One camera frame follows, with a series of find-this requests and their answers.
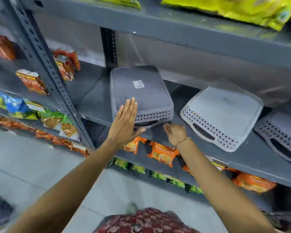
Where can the red striped snack packet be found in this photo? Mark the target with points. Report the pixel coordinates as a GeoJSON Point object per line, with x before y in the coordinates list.
{"type": "Point", "coordinates": [1, 47]}

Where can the row of flat orange sachets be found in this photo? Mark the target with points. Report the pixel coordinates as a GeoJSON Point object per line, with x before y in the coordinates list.
{"type": "Point", "coordinates": [60, 141]}

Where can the person's right forearm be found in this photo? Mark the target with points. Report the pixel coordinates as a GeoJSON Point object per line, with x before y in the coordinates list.
{"type": "Point", "coordinates": [220, 191]}

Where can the person's right hand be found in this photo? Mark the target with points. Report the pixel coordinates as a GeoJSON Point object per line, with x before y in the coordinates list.
{"type": "Point", "coordinates": [175, 133]}

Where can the person's left forearm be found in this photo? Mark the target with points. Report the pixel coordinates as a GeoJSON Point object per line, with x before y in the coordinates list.
{"type": "Point", "coordinates": [63, 191]}

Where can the green white snack packet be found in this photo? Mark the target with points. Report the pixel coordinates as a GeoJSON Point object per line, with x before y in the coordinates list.
{"type": "Point", "coordinates": [69, 129]}
{"type": "Point", "coordinates": [51, 120]}

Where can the white perforated plastic basket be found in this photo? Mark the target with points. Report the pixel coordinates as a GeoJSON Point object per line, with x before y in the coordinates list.
{"type": "Point", "coordinates": [223, 111]}

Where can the person's grey shoe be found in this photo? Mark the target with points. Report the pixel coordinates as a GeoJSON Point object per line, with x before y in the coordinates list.
{"type": "Point", "coordinates": [132, 209]}

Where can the row of orange tea packets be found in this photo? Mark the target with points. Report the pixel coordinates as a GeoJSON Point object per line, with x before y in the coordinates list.
{"type": "Point", "coordinates": [163, 154]}

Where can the red patterned garment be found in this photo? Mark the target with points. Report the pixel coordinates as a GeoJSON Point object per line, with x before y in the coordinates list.
{"type": "Point", "coordinates": [145, 223]}

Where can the blue yellow snack packet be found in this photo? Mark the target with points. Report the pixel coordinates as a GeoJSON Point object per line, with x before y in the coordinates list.
{"type": "Point", "coordinates": [12, 104]}

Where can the grey perforated metal rack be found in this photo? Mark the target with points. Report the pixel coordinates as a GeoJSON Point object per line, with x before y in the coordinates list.
{"type": "Point", "coordinates": [4, 76]}

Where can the row of green tea packets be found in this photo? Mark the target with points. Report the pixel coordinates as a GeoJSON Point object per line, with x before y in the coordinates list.
{"type": "Point", "coordinates": [175, 181]}

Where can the person's left hand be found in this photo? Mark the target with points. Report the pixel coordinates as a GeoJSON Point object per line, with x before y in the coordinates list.
{"type": "Point", "coordinates": [125, 123]}

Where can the orange white snack packet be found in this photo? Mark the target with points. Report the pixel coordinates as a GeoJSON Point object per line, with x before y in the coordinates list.
{"type": "Point", "coordinates": [32, 82]}

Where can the grey perforated plastic basket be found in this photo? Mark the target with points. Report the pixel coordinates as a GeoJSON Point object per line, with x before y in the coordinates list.
{"type": "Point", "coordinates": [281, 126]}
{"type": "Point", "coordinates": [148, 99]}

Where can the grey metal shelf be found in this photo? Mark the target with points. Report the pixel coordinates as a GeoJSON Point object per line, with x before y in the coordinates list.
{"type": "Point", "coordinates": [92, 99]}

